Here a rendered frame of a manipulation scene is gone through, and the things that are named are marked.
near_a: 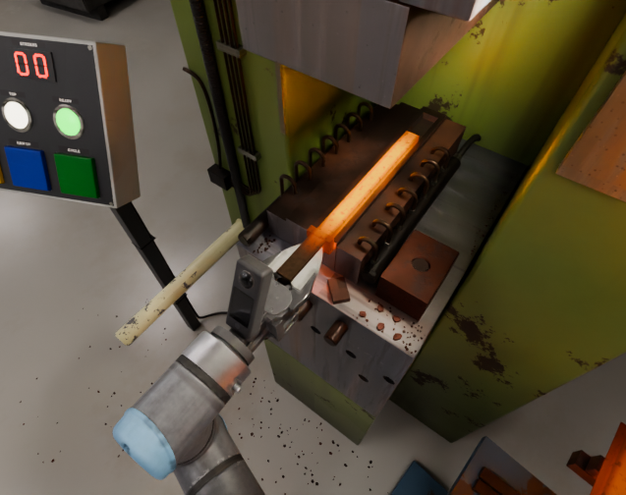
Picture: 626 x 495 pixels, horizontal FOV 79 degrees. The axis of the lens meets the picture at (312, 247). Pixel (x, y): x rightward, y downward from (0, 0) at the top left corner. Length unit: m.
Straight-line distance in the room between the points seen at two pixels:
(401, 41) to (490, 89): 0.56
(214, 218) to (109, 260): 0.52
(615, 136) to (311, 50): 0.32
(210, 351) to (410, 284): 0.31
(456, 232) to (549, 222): 0.22
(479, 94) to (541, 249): 0.41
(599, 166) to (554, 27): 0.39
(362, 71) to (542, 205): 0.32
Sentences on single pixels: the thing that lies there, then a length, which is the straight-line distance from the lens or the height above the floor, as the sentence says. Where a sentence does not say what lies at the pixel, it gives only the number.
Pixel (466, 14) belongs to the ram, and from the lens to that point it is 0.35.
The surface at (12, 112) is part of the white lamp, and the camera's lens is 0.88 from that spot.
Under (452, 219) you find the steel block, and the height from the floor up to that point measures 0.92.
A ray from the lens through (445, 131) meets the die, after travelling 0.88.
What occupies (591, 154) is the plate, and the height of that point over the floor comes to 1.22.
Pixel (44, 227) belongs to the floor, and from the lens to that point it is 2.34.
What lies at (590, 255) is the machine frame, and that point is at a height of 1.07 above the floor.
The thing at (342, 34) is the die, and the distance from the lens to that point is 0.41.
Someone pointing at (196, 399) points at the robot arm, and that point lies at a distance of 0.52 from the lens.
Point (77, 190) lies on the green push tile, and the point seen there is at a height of 0.99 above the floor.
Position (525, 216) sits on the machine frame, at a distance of 0.62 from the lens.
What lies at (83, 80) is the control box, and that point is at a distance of 0.78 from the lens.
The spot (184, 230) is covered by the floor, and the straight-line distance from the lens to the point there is 2.01.
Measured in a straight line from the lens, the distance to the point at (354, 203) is 0.67.
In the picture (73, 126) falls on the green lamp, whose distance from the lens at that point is 0.81.
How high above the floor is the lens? 1.50
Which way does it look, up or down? 55 degrees down
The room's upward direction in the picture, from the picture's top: straight up
